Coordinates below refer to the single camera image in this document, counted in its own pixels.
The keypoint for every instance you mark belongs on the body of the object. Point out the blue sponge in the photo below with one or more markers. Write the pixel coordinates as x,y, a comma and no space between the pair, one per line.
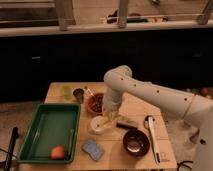
94,150

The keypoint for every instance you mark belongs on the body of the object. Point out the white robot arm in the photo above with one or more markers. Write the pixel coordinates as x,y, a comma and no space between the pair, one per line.
194,109

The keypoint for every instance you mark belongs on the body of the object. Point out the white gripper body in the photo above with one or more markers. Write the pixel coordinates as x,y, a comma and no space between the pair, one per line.
110,106

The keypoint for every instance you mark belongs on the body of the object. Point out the black stand left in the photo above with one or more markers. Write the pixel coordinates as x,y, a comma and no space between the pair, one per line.
11,147

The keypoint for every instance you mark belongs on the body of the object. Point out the orange fruit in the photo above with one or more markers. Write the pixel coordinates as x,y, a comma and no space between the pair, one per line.
58,152

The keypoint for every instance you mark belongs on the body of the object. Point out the dark brown bowl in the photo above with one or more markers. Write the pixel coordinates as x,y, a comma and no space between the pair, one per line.
136,143

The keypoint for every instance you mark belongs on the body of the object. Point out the green translucent cup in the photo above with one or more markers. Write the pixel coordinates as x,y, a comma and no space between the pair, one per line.
66,92

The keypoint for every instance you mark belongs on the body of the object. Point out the orange bowl with contents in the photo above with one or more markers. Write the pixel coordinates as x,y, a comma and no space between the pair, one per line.
94,104

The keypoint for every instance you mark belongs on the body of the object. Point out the green plastic tray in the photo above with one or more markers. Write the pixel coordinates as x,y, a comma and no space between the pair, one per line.
52,125

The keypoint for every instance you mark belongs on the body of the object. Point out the wooden railing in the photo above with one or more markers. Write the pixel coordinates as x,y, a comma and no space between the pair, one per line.
56,17

